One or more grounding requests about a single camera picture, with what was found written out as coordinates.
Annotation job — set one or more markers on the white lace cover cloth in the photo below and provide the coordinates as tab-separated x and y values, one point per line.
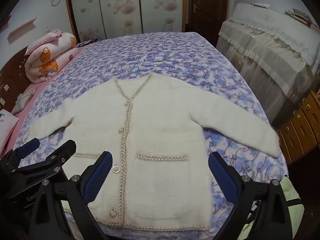
275	27

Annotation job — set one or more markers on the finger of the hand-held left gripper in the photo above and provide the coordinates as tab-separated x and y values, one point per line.
28	147
58	156

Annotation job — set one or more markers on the dark wooden headboard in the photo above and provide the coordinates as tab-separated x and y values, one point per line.
10	80

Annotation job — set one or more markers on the pink bear-print rolled quilt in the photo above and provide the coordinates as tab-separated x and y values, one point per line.
50	60

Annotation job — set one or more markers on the floral sliding-door wardrobe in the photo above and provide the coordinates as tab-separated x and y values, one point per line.
120	5

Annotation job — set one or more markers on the pink wall shelf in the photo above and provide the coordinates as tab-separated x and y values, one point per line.
22	28

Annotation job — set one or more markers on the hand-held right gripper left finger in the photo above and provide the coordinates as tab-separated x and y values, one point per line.
98	177

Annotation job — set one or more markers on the stack of books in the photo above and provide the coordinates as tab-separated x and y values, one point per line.
297	13

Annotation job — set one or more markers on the pale green bag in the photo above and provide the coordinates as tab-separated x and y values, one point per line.
292	200

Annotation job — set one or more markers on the dark wooden door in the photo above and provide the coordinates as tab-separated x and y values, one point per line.
210	0

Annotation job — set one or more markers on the white printed pillow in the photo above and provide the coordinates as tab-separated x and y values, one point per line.
7	127

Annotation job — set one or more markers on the cream pleated furniture cover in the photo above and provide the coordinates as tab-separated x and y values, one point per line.
262	70

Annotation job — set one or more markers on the white fluffy braided-trim cardigan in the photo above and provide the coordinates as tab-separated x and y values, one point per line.
162	120

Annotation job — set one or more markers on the grey crumpled cloth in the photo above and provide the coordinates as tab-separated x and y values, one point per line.
21	102

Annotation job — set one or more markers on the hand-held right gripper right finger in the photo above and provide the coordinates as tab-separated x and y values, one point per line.
222	177

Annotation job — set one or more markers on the purple cat-print blanket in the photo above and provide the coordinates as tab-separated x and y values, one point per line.
175	55

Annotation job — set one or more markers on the orange wooden drawer cabinet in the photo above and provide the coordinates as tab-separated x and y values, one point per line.
300	130

